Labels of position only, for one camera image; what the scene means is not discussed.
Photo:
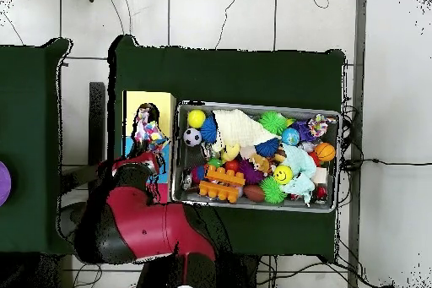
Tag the black monitor on stand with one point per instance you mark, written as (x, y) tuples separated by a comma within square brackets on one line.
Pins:
[(97, 115)]

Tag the purple round object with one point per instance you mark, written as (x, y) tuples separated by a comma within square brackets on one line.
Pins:
[(4, 183)]

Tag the yellow smiley ball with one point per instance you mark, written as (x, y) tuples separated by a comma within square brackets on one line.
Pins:
[(282, 174)]

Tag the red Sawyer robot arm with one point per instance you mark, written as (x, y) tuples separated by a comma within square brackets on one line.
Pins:
[(152, 227)]

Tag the wooden box with three holes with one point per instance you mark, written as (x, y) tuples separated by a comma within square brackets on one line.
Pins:
[(163, 102)]

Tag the blue globe ball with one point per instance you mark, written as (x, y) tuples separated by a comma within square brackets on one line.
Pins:
[(290, 136)]

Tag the colourful polka dot cloth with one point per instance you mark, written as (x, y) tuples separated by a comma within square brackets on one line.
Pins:
[(150, 131)]

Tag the green spiky rubber ball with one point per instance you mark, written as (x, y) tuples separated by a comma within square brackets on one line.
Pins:
[(272, 122)]

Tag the mint green muslin cloth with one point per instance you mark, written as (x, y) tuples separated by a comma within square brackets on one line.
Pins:
[(300, 163)]

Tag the cream muslin cloth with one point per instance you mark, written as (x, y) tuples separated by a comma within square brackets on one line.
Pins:
[(239, 129)]

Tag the orange toy basketball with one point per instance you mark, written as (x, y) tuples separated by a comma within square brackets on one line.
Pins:
[(325, 152)]

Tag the orange toy building brick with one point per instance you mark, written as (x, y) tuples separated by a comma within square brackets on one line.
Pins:
[(221, 185)]

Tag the dark green table cloth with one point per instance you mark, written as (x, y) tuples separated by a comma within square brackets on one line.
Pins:
[(236, 75), (27, 115)]

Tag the plain yellow ball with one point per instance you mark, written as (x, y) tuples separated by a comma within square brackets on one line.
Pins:
[(196, 118)]

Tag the shallow mesh bin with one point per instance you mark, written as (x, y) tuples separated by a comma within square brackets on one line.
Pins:
[(297, 204)]

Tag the black and white soccer ball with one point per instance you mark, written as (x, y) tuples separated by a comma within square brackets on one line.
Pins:
[(192, 136)]

